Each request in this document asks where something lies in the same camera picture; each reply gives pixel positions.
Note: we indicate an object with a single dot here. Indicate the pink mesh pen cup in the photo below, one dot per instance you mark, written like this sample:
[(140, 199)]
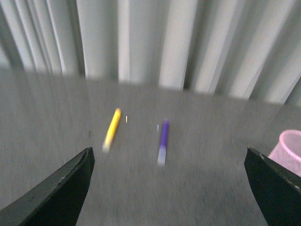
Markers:
[(287, 152)]

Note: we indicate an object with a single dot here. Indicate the purple highlighter pen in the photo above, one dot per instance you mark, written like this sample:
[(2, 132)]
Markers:
[(163, 143)]

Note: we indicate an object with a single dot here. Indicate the white pleated curtain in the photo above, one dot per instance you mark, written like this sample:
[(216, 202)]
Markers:
[(247, 49)]

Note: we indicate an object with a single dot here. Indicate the yellow highlighter pen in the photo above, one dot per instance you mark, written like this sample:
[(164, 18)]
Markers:
[(111, 130)]

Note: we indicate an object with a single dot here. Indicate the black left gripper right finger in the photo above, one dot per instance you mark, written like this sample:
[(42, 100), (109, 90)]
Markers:
[(276, 189)]

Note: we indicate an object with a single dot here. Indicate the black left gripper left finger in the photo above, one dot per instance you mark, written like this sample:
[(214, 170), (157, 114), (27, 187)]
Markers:
[(57, 200)]

